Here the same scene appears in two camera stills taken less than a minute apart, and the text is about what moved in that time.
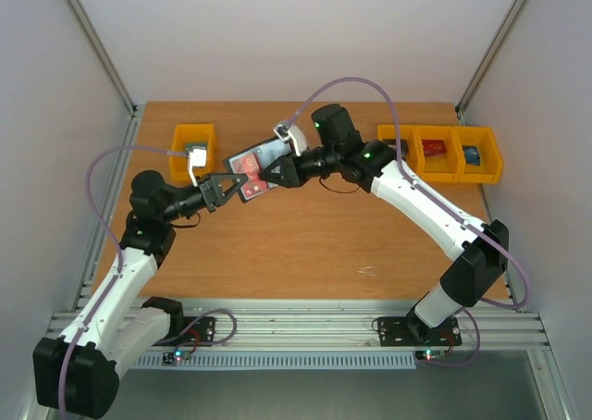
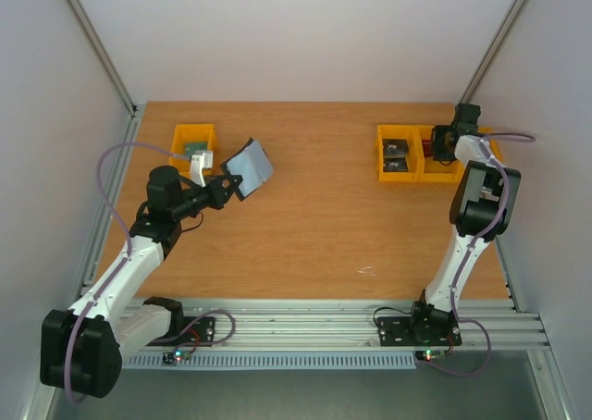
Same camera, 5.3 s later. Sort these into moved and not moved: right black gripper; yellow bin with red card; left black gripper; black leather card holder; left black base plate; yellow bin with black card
Moved: black leather card holder; right black gripper
Not moved: yellow bin with red card; yellow bin with black card; left black base plate; left black gripper
